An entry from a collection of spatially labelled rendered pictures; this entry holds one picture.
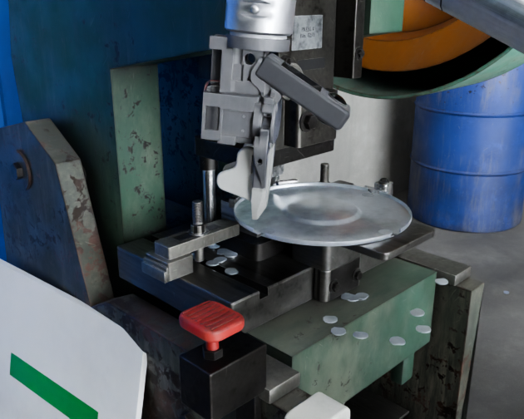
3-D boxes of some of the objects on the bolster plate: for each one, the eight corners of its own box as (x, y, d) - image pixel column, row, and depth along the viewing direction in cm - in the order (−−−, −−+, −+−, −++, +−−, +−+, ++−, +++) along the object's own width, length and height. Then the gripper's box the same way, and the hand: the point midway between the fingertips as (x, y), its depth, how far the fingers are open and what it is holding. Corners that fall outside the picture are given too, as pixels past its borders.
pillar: (219, 222, 111) (217, 145, 107) (210, 224, 110) (207, 147, 105) (210, 219, 113) (208, 143, 108) (201, 222, 111) (199, 145, 107)
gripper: (221, 30, 73) (211, 200, 80) (204, 34, 65) (194, 224, 72) (294, 36, 72) (277, 209, 79) (285, 41, 64) (268, 234, 71)
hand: (262, 209), depth 75 cm, fingers closed
